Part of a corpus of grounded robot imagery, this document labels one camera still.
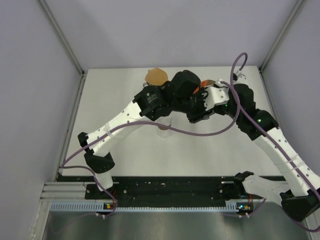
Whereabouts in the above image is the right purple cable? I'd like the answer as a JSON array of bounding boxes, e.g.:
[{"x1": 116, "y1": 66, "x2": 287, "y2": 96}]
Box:
[{"x1": 230, "y1": 52, "x2": 320, "y2": 234}]

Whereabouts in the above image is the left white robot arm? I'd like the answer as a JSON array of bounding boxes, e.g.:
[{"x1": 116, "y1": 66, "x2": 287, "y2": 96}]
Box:
[{"x1": 77, "y1": 68, "x2": 222, "y2": 199}]

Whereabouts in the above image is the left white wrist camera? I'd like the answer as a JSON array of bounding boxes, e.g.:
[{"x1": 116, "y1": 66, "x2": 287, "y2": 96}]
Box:
[{"x1": 204, "y1": 79, "x2": 230, "y2": 111}]

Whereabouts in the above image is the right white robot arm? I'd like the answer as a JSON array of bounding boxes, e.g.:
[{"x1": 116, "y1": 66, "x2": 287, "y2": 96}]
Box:
[{"x1": 224, "y1": 83, "x2": 320, "y2": 222}]

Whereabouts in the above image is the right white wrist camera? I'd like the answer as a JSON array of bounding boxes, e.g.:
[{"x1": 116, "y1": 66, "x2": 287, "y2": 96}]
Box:
[{"x1": 233, "y1": 70, "x2": 248, "y2": 84}]

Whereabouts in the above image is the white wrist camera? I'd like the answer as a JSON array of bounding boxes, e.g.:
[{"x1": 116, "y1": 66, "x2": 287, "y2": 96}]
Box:
[
  {"x1": 233, "y1": 70, "x2": 248, "y2": 84},
  {"x1": 204, "y1": 79, "x2": 230, "y2": 111}
]

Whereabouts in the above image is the grey cable duct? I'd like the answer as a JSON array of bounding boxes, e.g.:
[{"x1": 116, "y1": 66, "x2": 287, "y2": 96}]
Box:
[{"x1": 50, "y1": 201, "x2": 254, "y2": 213}]

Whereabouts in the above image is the brown paper coffee filter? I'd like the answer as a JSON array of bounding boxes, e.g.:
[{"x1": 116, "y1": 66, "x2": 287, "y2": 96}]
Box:
[{"x1": 144, "y1": 68, "x2": 169, "y2": 86}]

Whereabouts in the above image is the aluminium frame rail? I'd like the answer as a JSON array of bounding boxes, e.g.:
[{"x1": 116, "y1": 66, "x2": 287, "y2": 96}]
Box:
[{"x1": 36, "y1": 0, "x2": 85, "y2": 75}]

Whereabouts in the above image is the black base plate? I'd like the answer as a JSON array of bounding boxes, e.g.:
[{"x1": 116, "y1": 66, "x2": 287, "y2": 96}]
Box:
[{"x1": 57, "y1": 174, "x2": 259, "y2": 207}]

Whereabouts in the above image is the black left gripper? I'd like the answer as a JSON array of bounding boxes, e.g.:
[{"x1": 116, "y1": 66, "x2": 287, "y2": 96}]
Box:
[{"x1": 173, "y1": 87, "x2": 216, "y2": 124}]

